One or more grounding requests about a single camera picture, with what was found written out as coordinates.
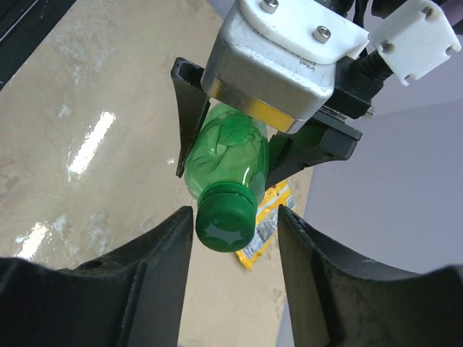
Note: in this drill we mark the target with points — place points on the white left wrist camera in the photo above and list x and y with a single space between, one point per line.
276 60

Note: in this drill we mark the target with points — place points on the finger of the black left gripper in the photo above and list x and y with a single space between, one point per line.
192 105

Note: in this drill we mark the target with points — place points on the green bottle cap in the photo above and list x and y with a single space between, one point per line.
225 219

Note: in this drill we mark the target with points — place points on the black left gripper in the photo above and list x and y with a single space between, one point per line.
321 141

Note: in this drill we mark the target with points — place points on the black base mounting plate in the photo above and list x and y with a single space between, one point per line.
24 25

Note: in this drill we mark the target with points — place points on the green plastic bottle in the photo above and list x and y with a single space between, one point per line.
231 146

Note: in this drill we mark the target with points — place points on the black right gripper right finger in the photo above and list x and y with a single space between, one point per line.
338 297

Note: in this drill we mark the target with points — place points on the yellow snack bag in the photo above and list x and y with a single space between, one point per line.
266 222

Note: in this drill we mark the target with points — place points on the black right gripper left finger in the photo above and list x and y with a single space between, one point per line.
131 296

